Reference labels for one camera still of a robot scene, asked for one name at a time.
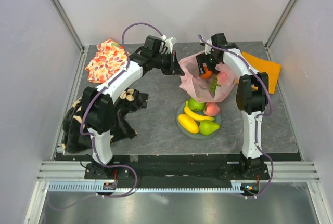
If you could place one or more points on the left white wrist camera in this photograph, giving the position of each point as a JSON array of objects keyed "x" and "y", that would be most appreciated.
[{"x": 169, "y": 43}]

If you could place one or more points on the grey slotted cable duct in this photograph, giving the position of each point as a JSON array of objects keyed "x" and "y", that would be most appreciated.
[{"x": 106, "y": 187}]

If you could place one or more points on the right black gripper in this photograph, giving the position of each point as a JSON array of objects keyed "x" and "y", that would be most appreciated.
[{"x": 202, "y": 58}]

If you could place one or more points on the orange floral cloth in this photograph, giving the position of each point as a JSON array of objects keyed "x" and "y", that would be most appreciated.
[{"x": 110, "y": 57}]

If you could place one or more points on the pink plastic bag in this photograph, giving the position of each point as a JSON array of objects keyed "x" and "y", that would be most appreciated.
[{"x": 202, "y": 89}]

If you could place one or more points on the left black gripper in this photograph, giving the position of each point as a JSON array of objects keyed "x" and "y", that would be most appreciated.
[{"x": 174, "y": 68}]

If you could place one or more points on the green fake pear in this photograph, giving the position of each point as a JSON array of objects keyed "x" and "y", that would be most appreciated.
[{"x": 207, "y": 127}]

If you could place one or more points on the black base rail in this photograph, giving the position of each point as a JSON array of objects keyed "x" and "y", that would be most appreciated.
[{"x": 226, "y": 167}]

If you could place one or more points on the yellow fake banana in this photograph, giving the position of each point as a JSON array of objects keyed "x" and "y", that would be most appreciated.
[{"x": 195, "y": 116}]

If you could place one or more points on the green fake lime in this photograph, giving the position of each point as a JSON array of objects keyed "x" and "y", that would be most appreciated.
[{"x": 195, "y": 106}]

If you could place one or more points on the fake peach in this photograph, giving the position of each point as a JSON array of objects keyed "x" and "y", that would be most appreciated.
[{"x": 211, "y": 109}]

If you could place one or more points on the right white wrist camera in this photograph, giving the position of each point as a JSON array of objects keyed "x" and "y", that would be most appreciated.
[{"x": 207, "y": 47}]

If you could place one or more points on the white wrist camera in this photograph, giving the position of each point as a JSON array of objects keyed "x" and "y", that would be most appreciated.
[
  {"x": 169, "y": 43},
  {"x": 207, "y": 47}
]

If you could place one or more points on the fake orange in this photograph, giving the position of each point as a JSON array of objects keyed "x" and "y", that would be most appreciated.
[{"x": 207, "y": 75}]

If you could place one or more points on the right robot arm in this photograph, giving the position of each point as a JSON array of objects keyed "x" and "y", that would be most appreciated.
[{"x": 252, "y": 95}]

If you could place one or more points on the grey-green round plate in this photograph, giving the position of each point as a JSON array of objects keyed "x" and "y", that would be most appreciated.
[{"x": 197, "y": 136}]

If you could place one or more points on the yellow fake mango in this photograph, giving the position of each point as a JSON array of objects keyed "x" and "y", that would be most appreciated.
[{"x": 188, "y": 123}]

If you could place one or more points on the green fake grapes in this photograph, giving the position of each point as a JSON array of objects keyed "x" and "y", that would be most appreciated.
[{"x": 214, "y": 85}]

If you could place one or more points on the orange folded cloth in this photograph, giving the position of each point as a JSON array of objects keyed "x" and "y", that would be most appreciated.
[{"x": 271, "y": 68}]

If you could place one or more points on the black floral cloth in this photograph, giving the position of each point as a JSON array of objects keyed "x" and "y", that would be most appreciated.
[{"x": 129, "y": 101}]

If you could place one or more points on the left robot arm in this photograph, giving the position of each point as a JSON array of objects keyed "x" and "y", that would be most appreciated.
[{"x": 97, "y": 104}]

